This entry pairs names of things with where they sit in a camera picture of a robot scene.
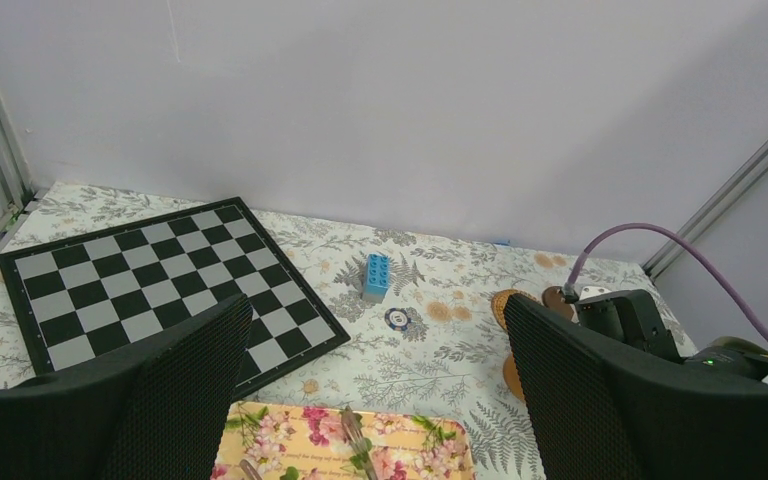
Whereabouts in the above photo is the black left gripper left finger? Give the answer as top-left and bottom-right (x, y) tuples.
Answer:
(0, 294), (253, 479)

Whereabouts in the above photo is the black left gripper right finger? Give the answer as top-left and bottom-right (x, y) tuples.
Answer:
(504, 294), (768, 479)

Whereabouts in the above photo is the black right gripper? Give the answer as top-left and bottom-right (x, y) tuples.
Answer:
(575, 289), (683, 363)

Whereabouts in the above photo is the dark brown coaster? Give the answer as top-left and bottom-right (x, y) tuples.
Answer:
(541, 285), (577, 323)

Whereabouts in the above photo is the plain orange coaster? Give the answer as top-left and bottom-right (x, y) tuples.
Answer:
(502, 354), (525, 402)

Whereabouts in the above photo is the floral serving tray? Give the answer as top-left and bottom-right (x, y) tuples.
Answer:
(211, 402), (476, 479)

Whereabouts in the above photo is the woven tan coaster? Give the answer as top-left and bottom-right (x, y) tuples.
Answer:
(491, 289), (538, 331)

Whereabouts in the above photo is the black white checkerboard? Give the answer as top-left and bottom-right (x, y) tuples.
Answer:
(0, 198), (349, 397)

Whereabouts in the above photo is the blue toy brick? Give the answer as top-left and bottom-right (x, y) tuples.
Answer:
(361, 253), (390, 303)

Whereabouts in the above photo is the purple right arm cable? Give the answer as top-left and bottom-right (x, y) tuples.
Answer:
(562, 223), (768, 376)

